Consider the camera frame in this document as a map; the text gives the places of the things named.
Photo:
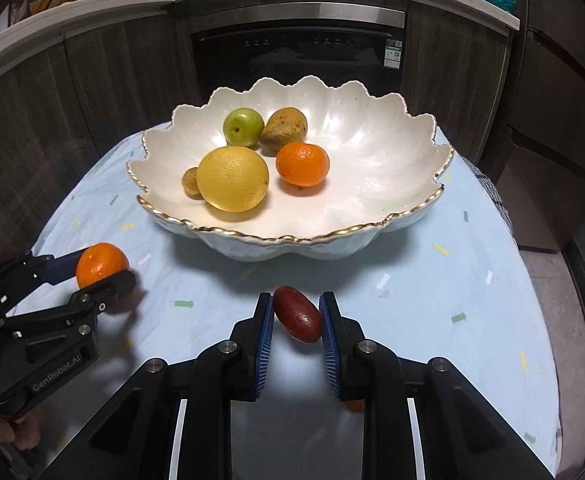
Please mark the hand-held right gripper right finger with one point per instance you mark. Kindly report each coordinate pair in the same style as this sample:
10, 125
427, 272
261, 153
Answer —
330, 345

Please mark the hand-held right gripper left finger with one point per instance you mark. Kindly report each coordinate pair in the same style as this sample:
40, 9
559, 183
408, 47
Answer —
265, 345

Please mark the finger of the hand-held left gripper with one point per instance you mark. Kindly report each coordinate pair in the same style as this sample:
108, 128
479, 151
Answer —
107, 292
62, 266

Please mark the orange tangerine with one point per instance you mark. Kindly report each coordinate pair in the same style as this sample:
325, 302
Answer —
100, 265
302, 165

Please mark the small brown longan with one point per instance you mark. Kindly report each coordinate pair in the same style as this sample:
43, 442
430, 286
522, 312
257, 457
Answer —
190, 185

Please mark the white scalloped bowl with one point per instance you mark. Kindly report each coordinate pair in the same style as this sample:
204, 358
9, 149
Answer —
362, 170

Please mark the yellow mango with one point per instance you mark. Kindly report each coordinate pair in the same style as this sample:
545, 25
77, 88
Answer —
285, 127

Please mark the person's left hand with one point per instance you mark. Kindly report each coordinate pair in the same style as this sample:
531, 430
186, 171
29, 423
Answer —
25, 432

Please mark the light blue tablecloth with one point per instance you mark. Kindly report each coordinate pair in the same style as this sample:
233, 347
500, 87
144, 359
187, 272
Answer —
422, 285

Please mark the yellow lemon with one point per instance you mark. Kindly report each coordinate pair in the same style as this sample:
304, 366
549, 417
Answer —
232, 180

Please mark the green apple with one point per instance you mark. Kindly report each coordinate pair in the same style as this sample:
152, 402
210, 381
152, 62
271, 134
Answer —
242, 127

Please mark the black built-in dishwasher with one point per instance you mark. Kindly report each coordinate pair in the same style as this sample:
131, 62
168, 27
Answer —
297, 55

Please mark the dark wood kitchen cabinet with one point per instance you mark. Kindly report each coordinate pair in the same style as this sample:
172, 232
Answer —
452, 70

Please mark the grey refrigerator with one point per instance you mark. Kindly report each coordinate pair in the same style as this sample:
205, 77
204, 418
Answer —
562, 85

